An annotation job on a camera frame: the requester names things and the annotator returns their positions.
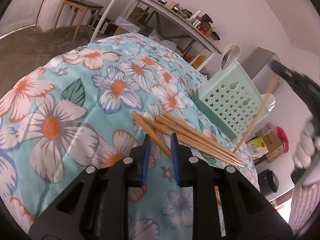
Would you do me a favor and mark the floral blue tablecloth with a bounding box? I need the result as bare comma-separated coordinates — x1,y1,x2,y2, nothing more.
0,32,258,240

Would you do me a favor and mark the silver refrigerator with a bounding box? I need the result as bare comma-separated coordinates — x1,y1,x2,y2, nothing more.
242,47,279,80

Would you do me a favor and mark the mint green utensil holder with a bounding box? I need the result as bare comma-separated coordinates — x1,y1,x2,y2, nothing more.
191,61,263,141

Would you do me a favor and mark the white plastic spoon in holder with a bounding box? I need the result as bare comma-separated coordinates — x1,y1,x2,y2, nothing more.
222,43,241,63

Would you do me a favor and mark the red plastic bag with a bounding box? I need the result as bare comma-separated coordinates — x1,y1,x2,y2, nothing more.
277,126,289,153

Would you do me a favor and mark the yellow plastic bag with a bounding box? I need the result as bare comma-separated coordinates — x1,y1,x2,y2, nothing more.
192,55,206,69

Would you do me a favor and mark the rice sack bag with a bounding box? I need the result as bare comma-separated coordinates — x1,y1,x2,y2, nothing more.
246,137,268,159

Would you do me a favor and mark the white plastic rice spoon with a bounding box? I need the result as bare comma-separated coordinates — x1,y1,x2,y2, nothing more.
261,93,276,112

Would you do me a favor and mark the white door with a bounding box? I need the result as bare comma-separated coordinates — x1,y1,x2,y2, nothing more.
1,0,44,36

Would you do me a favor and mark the white side table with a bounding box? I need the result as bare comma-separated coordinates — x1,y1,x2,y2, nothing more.
90,0,222,72

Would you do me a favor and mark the white gloved right hand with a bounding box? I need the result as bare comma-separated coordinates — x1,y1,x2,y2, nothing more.
291,120,319,187

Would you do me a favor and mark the cardboard box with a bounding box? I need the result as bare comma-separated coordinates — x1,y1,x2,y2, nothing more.
256,131,285,163

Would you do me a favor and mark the wooden chair black seat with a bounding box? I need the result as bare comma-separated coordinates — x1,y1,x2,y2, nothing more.
53,0,103,42

